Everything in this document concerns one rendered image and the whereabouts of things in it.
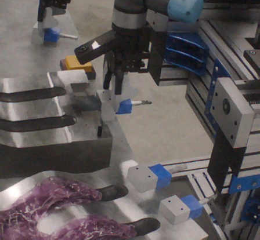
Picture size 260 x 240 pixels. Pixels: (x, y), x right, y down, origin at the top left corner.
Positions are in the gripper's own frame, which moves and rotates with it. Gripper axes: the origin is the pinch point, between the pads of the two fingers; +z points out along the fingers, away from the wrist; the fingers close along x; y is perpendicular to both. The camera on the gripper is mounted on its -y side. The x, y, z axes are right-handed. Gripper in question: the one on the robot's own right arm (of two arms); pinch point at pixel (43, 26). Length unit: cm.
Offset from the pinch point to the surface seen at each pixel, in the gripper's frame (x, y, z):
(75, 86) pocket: -32.0, 18.1, -3.5
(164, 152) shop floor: 64, 39, 85
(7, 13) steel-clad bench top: 14.0, -16.7, 4.6
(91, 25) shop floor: 164, -16, 85
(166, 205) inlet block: -65, 44, -4
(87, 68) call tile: -15.4, 17.5, 1.5
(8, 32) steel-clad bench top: 1.5, -11.5, 4.6
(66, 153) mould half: -53, 22, -1
